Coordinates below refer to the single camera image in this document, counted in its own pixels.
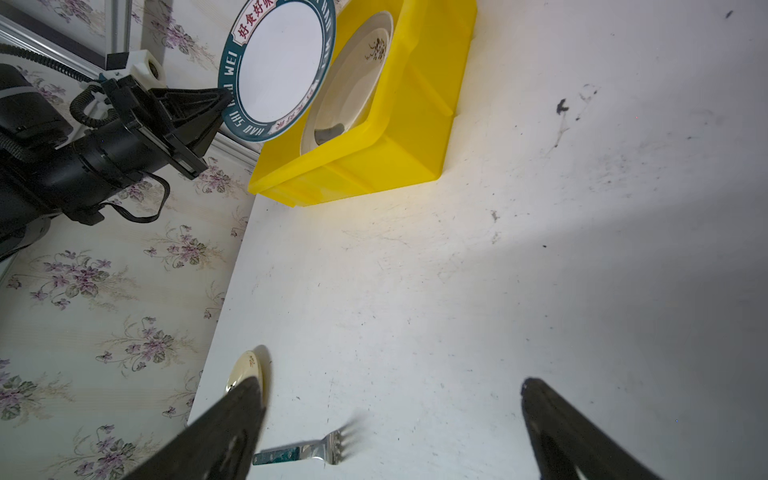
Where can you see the cream floral plate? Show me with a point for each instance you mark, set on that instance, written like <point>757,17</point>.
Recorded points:
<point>247,366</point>

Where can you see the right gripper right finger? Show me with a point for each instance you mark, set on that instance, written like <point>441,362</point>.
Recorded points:
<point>567,445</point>

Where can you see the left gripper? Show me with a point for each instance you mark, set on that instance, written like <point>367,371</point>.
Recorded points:
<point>179,124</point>

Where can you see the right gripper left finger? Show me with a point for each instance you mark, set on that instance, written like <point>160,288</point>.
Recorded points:
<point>218,445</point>

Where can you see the green-handled fork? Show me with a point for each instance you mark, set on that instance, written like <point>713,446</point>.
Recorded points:
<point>332,449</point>

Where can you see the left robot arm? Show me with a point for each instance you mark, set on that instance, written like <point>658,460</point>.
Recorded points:
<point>123,127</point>

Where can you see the cream plate with dark leaf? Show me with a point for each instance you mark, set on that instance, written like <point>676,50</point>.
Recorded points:
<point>347,92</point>

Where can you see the green text-rimmed white plate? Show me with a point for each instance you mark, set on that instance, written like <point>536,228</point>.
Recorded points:
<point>274,61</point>

